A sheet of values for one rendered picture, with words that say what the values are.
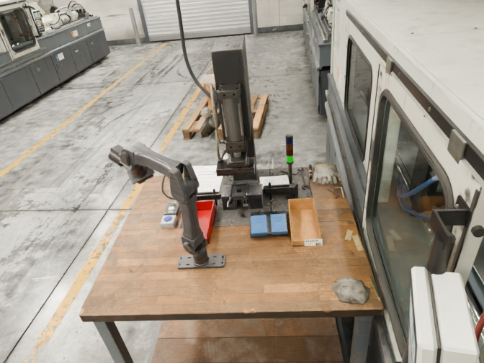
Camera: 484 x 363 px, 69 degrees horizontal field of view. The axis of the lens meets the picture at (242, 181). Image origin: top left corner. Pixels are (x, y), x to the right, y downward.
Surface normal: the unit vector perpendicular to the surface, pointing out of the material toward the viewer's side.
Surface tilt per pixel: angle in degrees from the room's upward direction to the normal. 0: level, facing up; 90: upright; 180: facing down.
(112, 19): 90
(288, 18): 90
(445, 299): 7
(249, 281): 0
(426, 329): 7
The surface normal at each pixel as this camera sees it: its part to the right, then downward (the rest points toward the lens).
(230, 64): -0.05, 0.55
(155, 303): -0.10, -0.83
